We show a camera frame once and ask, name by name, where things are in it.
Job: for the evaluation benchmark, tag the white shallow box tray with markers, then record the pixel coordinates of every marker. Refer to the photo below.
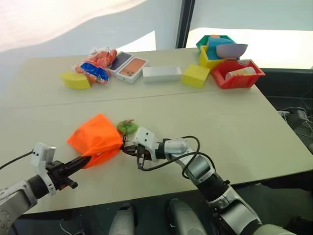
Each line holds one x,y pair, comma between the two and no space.
161,74

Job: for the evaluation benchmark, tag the yellow cube block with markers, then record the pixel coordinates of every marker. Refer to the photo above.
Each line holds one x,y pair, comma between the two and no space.
195,76

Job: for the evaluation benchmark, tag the clear bag of orange items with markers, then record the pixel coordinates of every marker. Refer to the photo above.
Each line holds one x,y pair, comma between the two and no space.
97,66

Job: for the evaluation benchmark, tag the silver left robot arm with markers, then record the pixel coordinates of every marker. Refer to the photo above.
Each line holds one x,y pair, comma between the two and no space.
14,195

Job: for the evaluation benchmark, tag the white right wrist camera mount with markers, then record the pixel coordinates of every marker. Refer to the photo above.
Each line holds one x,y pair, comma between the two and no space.
144,137

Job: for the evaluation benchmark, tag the green plastic bin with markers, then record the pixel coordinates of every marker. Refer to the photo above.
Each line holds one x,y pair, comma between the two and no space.
201,42

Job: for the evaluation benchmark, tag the dark purple phone box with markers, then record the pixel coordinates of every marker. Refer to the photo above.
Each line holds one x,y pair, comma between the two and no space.
121,61

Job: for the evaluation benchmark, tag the dark window frame post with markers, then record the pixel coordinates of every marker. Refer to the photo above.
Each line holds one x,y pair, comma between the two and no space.
184,24

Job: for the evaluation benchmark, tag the blue plastic container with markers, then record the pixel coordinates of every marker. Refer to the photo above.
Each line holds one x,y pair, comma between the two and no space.
212,49

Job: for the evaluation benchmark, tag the clear plastic cup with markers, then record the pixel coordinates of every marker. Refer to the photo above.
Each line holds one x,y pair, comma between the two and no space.
240,73

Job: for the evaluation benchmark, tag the yellow plastic bin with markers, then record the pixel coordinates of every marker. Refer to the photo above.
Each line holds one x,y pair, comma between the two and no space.
207,61

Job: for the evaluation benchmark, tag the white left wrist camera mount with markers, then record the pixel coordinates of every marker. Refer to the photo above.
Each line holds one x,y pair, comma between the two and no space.
40,154

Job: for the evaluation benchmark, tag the yellow wedge block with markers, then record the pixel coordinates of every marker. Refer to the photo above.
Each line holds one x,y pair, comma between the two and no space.
74,80

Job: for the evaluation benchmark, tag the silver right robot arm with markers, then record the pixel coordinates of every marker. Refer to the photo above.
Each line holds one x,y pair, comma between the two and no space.
203,169

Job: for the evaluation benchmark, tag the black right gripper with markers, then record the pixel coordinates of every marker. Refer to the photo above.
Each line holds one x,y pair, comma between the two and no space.
144,153

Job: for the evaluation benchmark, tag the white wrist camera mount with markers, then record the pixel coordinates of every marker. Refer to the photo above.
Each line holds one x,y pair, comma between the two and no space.
40,154
144,137

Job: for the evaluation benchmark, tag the green cloth pouch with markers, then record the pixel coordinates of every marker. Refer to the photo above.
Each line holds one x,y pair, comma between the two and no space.
127,127

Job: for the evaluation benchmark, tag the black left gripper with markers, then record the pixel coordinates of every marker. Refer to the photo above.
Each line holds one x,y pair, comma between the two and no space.
58,173

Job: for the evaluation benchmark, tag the orange phone box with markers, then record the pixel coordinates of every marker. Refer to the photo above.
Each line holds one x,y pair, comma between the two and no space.
130,69

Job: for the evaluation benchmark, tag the red plastic bin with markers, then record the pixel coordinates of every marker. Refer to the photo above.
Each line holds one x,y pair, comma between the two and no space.
237,82

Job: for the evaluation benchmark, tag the dark rounded grey shape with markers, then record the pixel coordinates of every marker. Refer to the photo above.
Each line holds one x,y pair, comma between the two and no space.
122,220
185,218

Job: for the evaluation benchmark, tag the purple bowl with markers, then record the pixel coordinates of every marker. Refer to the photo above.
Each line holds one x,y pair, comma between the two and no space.
231,50

